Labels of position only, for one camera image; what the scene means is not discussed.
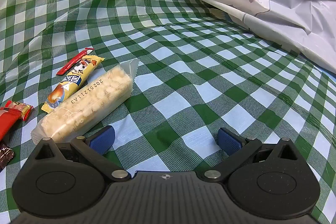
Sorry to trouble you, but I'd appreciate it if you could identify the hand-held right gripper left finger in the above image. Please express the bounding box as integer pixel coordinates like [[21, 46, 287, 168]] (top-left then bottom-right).
[[33, 126, 131, 182]]

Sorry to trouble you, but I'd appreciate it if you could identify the yellow snack packet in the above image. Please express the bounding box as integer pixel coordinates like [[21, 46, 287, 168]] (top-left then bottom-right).
[[41, 54, 105, 112]]

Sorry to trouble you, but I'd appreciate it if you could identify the thin red stick packet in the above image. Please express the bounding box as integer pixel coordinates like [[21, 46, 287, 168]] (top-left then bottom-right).
[[56, 48, 94, 76]]

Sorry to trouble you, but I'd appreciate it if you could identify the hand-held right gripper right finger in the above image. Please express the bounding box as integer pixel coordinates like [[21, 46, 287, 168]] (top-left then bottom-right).
[[203, 127, 302, 182]]

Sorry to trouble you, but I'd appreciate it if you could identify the dark brown snack packet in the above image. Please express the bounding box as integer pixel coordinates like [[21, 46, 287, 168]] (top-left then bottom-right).
[[0, 140, 14, 170]]

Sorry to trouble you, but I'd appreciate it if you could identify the green checkered cloth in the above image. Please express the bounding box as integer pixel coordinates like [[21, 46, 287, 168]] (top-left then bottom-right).
[[0, 0, 336, 224]]

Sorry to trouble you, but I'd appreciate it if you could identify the red snack packet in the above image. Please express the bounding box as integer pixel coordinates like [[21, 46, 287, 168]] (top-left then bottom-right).
[[0, 100, 34, 142]]

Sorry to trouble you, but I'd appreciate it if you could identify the clear puffed rice bar packet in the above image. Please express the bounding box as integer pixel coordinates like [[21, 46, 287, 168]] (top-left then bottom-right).
[[31, 58, 139, 144]]

